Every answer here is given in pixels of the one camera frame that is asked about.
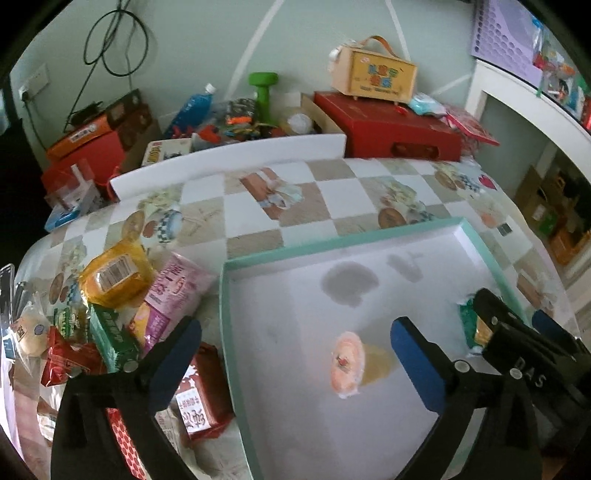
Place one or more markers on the red patterned packet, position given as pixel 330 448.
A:
pixel 123 441

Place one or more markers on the pile of small toys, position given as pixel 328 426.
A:
pixel 235 122

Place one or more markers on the white wall socket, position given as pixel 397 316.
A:
pixel 33 83

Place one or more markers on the light blue packet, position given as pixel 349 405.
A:
pixel 427 105

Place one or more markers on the black device on box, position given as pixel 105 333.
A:
pixel 85 113

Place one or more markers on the yellow bread packet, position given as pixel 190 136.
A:
pixel 115 272

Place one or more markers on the green dumbbell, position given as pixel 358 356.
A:
pixel 263 94

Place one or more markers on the flat red gift box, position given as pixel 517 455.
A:
pixel 392 131

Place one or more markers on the open cardboard box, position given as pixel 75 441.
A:
pixel 318 117

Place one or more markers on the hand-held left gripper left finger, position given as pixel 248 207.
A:
pixel 178 360

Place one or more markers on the white card game box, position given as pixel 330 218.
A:
pixel 166 151

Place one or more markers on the stack of cardboard boxes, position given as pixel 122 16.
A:
pixel 549 207

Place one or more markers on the row of colourful shelf toys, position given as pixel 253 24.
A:
pixel 561 78

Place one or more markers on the pink snack packet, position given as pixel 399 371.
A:
pixel 178 288

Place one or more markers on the blue plastic bottle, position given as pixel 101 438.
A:
pixel 191 108

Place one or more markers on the red snack packet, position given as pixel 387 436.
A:
pixel 64 362

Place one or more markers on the clear packet with round bun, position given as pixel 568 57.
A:
pixel 30 334

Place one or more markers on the clear plastic box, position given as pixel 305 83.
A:
pixel 76 187

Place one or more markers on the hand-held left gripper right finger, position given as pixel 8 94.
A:
pixel 415 364

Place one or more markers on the purple plastic basket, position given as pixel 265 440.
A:
pixel 503 37

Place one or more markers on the red envelope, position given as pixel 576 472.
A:
pixel 471 125

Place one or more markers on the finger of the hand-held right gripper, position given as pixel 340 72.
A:
pixel 494 307
pixel 549 325

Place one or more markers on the orange cardboard box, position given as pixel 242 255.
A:
pixel 81 136

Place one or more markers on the white board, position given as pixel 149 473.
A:
pixel 231 161

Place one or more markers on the white tray with teal rim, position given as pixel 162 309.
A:
pixel 323 332

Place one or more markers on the dark red drink packet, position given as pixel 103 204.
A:
pixel 205 397

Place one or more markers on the checkered printed tablecloth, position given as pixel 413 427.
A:
pixel 295 212

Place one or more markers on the large red box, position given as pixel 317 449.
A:
pixel 69 170

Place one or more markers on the brown patterned box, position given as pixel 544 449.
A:
pixel 131 115

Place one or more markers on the white shelf unit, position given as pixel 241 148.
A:
pixel 517 87

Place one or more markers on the green snack box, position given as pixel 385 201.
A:
pixel 111 344

